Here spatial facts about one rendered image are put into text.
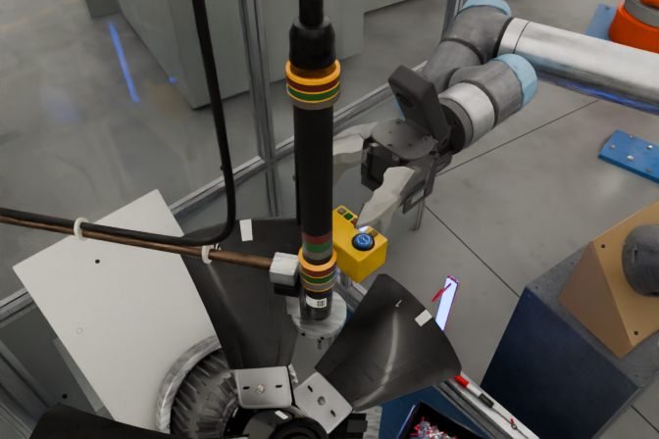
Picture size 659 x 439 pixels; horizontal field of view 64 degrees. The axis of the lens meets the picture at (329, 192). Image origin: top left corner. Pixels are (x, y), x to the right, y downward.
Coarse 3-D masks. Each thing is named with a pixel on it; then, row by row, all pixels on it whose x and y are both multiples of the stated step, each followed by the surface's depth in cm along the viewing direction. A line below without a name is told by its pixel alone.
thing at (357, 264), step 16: (336, 208) 132; (336, 224) 128; (352, 224) 128; (336, 240) 125; (352, 240) 125; (384, 240) 125; (352, 256) 122; (368, 256) 122; (384, 256) 129; (352, 272) 125; (368, 272) 127
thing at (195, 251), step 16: (16, 224) 67; (32, 224) 66; (48, 224) 66; (112, 240) 64; (128, 240) 64; (144, 240) 64; (192, 256) 63; (208, 256) 62; (224, 256) 62; (240, 256) 62; (256, 256) 62
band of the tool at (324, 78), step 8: (288, 64) 42; (336, 64) 42; (288, 72) 41; (296, 72) 44; (304, 72) 44; (312, 72) 44; (328, 72) 44; (336, 72) 41; (296, 80) 41; (304, 80) 40; (312, 80) 40; (320, 80) 40; (328, 80) 41
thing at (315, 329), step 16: (288, 256) 62; (272, 272) 61; (288, 272) 60; (288, 288) 61; (288, 304) 65; (304, 304) 67; (336, 304) 67; (304, 320) 66; (320, 320) 66; (336, 320) 66; (320, 336) 65
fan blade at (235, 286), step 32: (224, 224) 82; (256, 224) 81; (288, 224) 82; (224, 288) 82; (256, 288) 80; (224, 320) 82; (256, 320) 80; (288, 320) 80; (224, 352) 83; (256, 352) 81; (288, 352) 79
